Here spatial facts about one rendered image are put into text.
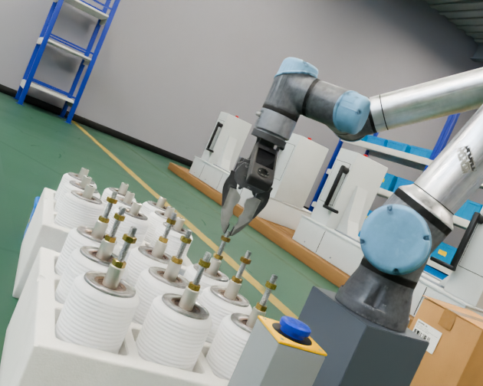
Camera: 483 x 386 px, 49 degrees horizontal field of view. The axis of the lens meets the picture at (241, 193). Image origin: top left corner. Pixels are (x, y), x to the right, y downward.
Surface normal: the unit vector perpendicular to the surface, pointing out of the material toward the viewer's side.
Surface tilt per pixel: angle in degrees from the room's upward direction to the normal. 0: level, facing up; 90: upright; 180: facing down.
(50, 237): 90
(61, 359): 90
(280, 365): 90
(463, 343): 90
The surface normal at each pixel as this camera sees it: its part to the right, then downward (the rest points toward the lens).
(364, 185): 0.43, 0.26
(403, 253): -0.45, 0.00
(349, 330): -0.81, -0.32
